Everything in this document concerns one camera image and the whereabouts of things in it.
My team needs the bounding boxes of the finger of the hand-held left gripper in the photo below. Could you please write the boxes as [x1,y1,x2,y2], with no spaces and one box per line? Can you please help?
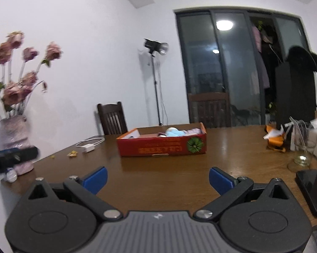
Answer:
[0,147,40,168]
[0,149,20,159]

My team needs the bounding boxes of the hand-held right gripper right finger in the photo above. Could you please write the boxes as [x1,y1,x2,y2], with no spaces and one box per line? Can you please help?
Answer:
[193,167,291,222]

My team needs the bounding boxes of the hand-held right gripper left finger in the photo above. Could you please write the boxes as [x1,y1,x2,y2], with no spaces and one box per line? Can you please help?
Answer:
[28,167,123,222]

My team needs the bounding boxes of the light blue plush toy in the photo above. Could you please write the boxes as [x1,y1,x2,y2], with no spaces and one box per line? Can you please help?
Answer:
[165,127,185,137]

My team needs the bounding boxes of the red cardboard box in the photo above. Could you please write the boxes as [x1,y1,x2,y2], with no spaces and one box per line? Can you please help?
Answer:
[116,122,208,157]

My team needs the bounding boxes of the pink speckled ceramic vase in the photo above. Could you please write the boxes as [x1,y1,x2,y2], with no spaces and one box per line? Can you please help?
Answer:
[0,114,34,176]

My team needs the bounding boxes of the yellow dried petals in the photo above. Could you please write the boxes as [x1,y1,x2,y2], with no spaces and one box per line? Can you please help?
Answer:
[50,150,78,159]

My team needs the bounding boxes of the dark wooden slatted chair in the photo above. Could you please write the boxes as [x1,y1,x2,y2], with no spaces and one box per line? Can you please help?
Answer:
[97,101,128,135]
[188,92,231,128]

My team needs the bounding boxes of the bunch of dried pink roses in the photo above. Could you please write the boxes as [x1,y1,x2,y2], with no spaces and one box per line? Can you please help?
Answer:
[0,31,62,120]

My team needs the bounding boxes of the orange and white paper packaging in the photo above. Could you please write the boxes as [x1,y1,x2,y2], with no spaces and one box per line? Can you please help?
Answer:
[263,124,287,153]

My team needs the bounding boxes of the white plastic tool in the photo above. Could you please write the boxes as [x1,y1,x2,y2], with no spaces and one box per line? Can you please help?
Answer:
[279,122,300,152]

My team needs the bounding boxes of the green potted plant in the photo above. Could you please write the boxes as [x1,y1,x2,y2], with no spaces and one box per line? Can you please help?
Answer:
[266,101,278,123]

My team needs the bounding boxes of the clear glass cup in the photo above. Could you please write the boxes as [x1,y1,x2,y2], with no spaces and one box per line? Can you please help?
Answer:
[287,125,317,174]

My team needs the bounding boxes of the black smartphone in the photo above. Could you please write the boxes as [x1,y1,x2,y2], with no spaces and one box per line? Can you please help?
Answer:
[295,169,317,218]

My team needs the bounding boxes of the tall black cabinet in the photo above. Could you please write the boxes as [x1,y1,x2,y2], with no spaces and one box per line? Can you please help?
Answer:
[275,61,317,127]

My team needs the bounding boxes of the hanging dark clothes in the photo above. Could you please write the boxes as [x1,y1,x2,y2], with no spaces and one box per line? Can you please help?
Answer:
[261,28,283,104]

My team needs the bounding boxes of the dark framed sliding glass door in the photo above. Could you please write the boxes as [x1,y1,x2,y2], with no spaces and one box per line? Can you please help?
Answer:
[174,8,317,127]

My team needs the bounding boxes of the hanging pink garment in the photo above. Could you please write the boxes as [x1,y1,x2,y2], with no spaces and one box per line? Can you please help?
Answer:
[251,26,270,89]

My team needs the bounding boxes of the black studio light on stand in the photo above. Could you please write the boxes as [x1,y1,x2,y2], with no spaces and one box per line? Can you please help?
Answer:
[144,38,169,126]

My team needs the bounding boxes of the black hat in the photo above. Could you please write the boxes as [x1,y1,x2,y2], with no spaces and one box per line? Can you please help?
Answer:
[287,46,317,74]

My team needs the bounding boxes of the white charging cable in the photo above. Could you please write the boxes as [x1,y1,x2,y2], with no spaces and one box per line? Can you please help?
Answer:
[76,136,105,148]

